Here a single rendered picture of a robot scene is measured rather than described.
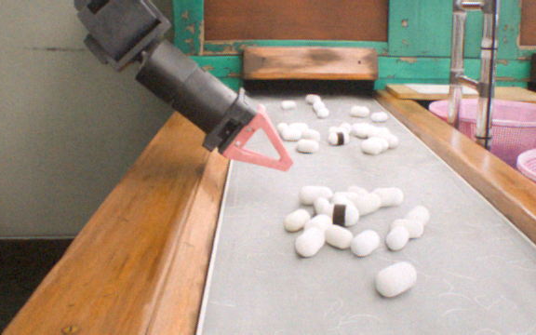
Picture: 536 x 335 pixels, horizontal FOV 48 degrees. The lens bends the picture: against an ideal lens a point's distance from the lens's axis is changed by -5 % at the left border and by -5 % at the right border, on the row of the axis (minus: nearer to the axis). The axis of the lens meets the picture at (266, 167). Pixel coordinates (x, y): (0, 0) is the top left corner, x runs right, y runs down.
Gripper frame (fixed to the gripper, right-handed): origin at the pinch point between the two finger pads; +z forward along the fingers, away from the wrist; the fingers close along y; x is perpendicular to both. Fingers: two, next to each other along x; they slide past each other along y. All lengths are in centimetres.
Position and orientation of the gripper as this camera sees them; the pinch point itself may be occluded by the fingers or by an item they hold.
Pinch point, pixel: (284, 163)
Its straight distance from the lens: 72.7
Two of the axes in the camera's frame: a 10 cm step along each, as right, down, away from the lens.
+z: 7.8, 6.0, 1.7
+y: -0.2, -2.6, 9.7
